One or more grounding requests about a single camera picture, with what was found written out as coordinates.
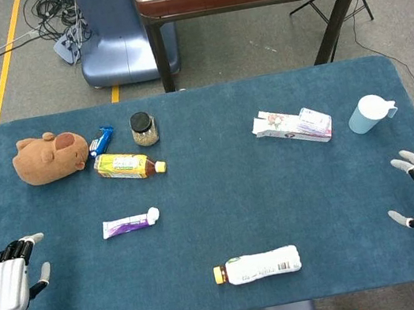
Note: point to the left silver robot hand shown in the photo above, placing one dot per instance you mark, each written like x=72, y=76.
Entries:
x=5, y=287

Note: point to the purple white tube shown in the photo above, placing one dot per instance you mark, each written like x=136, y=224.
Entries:
x=123, y=226

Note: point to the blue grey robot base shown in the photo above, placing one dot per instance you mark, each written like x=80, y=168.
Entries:
x=115, y=46

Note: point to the white pink box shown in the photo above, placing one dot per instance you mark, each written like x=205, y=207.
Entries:
x=278, y=128

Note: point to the white drink bottle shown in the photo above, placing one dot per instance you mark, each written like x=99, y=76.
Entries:
x=262, y=265

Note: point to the light blue plastic cup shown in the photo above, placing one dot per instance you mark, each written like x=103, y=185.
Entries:
x=365, y=119

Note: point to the brown capybara plush toy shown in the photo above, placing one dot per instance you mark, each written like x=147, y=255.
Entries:
x=47, y=161

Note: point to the clear purple plastic box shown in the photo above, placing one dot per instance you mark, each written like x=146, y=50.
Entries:
x=314, y=120

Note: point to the tea bottle yellow green label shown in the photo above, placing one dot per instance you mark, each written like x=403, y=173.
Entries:
x=124, y=164

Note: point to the blue snack packet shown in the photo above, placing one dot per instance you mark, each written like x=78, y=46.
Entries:
x=103, y=139

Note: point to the glass jar with black lid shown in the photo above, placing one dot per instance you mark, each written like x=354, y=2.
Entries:
x=144, y=131

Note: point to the blue felt table mat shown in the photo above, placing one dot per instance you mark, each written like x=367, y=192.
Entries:
x=219, y=201

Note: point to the grey power strip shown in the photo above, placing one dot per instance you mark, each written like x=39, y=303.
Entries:
x=67, y=47

